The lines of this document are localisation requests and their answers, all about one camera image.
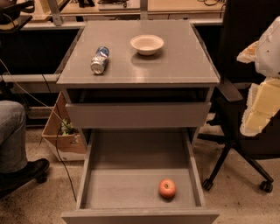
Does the grey top drawer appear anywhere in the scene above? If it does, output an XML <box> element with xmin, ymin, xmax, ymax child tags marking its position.
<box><xmin>65</xmin><ymin>88</ymin><xmax>212</xmax><ymax>130</ymax></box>

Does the black floor cable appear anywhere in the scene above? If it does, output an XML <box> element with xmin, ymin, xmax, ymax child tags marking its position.
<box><xmin>40</xmin><ymin>73</ymin><xmax>78</xmax><ymax>203</ymax></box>

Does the wooden desk in background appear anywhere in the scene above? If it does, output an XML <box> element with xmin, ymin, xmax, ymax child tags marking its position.
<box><xmin>24</xmin><ymin>0</ymin><xmax>227</xmax><ymax>30</ymax></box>

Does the grey drawer cabinet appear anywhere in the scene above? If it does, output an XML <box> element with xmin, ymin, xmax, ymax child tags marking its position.
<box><xmin>57</xmin><ymin>20</ymin><xmax>220</xmax><ymax>144</ymax></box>

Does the person leg in jeans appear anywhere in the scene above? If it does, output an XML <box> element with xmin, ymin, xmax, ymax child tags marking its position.
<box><xmin>0</xmin><ymin>101</ymin><xmax>27</xmax><ymax>173</ymax></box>

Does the black office chair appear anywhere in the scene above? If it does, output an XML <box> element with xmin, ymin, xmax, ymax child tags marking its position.
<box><xmin>199</xmin><ymin>0</ymin><xmax>280</xmax><ymax>193</ymax></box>

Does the open grey middle drawer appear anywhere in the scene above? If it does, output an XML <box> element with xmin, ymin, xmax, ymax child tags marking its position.
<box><xmin>62</xmin><ymin>129</ymin><xmax>219</xmax><ymax>224</ymax></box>

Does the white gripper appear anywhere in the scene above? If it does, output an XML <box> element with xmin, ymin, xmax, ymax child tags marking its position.
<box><xmin>236</xmin><ymin>41</ymin><xmax>280</xmax><ymax>137</ymax></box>

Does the red apple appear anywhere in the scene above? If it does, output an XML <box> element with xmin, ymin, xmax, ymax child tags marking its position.
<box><xmin>158</xmin><ymin>178</ymin><xmax>176</xmax><ymax>199</ymax></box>

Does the cardboard box on floor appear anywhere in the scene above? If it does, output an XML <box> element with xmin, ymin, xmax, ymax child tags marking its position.
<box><xmin>42</xmin><ymin>92</ymin><xmax>86</xmax><ymax>161</ymax></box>

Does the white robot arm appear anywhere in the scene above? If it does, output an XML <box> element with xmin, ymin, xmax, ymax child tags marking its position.
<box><xmin>237</xmin><ymin>17</ymin><xmax>280</xmax><ymax>137</ymax></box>

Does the black shoe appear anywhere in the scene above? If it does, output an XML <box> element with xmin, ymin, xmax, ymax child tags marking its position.
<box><xmin>0</xmin><ymin>158</ymin><xmax>50</xmax><ymax>192</ymax></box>

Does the white paper bowl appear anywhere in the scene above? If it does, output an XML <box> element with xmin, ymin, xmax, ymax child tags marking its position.
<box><xmin>130</xmin><ymin>35</ymin><xmax>165</xmax><ymax>56</ymax></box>

